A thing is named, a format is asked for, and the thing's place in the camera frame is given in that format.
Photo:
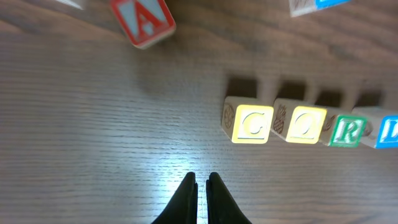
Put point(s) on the red A block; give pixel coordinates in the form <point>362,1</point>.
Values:
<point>145,22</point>

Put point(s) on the blue P block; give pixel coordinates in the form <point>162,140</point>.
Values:
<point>79,4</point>

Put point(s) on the yellow O block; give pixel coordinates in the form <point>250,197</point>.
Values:
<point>296,121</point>

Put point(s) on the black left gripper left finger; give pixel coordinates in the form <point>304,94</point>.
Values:
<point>182,207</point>

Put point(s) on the blue H block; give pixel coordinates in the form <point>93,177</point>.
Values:
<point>301,7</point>

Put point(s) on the yellow C block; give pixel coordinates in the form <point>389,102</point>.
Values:
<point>246,120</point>

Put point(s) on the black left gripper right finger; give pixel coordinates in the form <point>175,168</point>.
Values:
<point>222,208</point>

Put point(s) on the blue L block front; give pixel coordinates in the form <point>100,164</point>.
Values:
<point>381,127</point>

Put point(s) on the green R block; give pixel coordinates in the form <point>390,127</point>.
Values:
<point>341,128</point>

